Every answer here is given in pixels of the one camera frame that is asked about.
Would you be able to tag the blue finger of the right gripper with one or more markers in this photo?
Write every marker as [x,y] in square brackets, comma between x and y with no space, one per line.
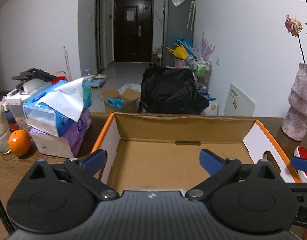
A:
[298,163]

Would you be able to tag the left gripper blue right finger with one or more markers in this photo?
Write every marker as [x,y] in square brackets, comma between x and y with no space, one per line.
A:
[211,162]

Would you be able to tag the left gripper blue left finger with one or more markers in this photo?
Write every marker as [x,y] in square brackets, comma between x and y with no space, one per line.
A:
[94,162]

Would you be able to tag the red white lint brush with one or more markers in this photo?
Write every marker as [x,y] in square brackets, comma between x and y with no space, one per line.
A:
[301,152]

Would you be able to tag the purple tissue pack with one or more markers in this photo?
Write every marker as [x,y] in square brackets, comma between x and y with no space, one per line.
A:
[66,145]

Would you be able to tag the pink ceramic vase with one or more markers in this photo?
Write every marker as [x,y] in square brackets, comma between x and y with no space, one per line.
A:
[294,125]

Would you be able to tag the orange cardboard box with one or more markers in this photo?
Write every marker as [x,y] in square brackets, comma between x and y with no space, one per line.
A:
[152,152]

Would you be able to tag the blue tissue pack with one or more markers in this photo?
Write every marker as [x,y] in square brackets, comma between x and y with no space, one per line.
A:
[56,108]

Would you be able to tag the small open cardboard box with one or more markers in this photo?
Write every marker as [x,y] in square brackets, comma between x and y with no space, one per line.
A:
[126,102]

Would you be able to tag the orange fruit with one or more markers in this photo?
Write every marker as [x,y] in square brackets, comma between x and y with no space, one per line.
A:
[19,142]

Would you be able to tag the black bag on chair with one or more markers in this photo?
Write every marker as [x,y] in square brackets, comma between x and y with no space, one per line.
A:
[170,91]

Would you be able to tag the metal storage cart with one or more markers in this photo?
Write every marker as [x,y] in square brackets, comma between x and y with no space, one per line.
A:
[201,71]

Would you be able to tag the clear drinking glass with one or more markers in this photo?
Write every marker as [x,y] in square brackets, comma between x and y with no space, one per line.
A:
[4,133]

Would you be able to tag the clear plastic food container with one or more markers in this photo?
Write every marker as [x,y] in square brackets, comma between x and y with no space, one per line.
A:
[15,100]

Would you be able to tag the black item on container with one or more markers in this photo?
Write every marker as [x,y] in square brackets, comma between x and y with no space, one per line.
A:
[34,73]

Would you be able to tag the purple hangers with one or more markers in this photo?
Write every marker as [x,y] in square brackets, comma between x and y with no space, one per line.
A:
[206,49]

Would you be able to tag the white mop stick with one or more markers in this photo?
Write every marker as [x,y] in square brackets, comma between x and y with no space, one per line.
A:
[67,63]

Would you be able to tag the yellow blue hangers pile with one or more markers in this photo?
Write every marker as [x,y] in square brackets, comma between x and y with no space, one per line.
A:
[181,48]

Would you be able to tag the dark front door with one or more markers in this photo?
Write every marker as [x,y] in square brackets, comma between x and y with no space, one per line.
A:
[133,27]

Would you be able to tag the grey refrigerator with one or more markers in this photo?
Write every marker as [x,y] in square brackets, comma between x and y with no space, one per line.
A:
[174,24]

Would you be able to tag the white umbrella on fridge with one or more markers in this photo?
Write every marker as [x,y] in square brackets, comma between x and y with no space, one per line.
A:
[191,16]

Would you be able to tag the white board leaning on wall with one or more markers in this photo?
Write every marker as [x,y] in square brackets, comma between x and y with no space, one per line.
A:
[238,103]

